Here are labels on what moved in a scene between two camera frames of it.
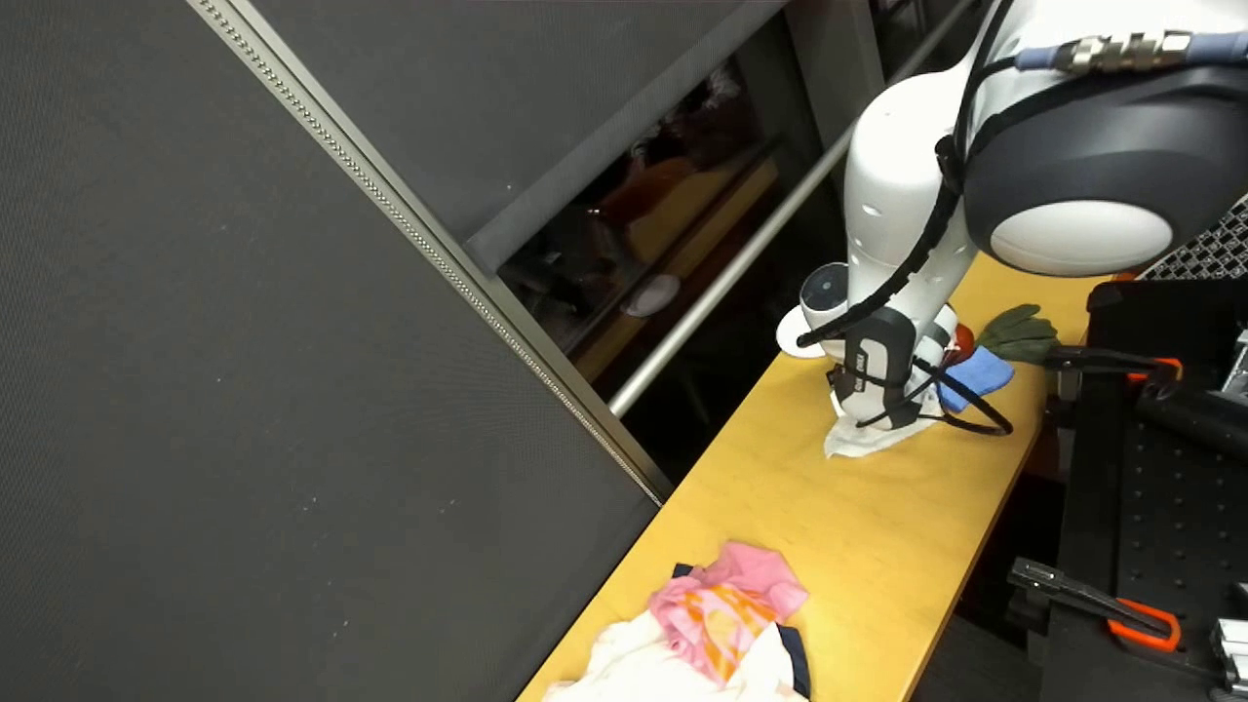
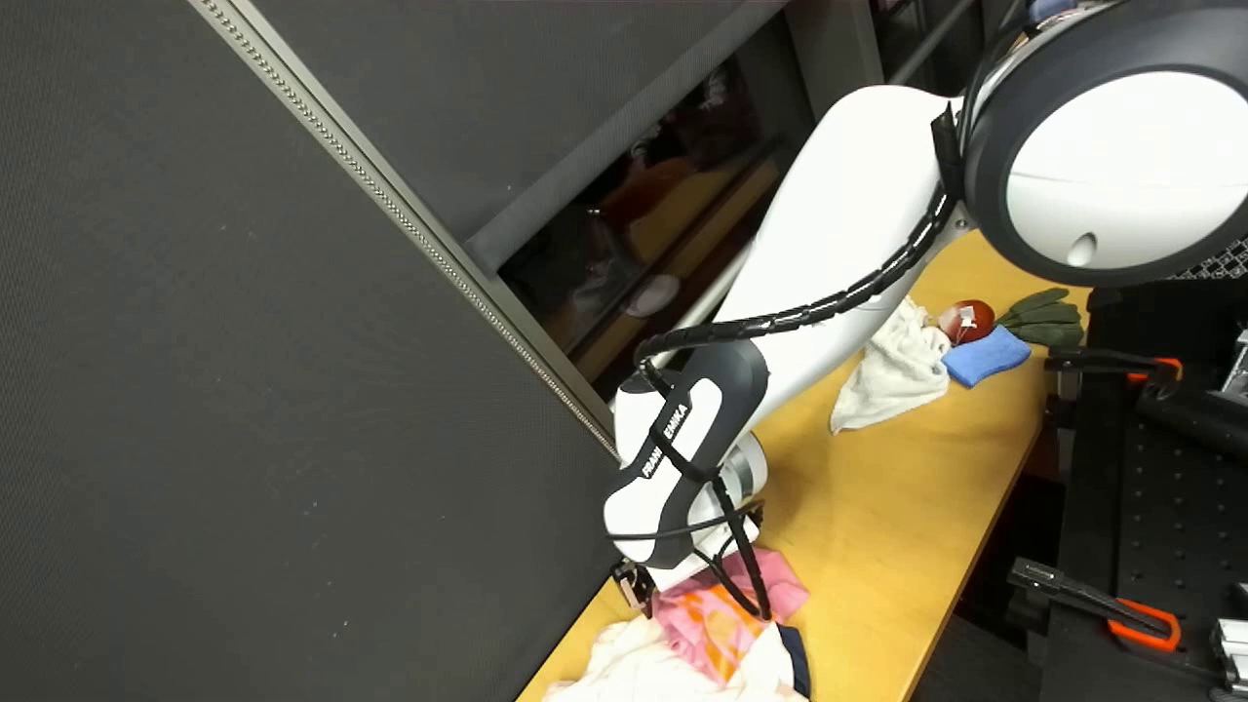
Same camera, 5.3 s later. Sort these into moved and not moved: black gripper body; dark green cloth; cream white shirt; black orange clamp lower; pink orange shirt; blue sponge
Moved: dark green cloth; black gripper body; blue sponge
Not moved: pink orange shirt; black orange clamp lower; cream white shirt
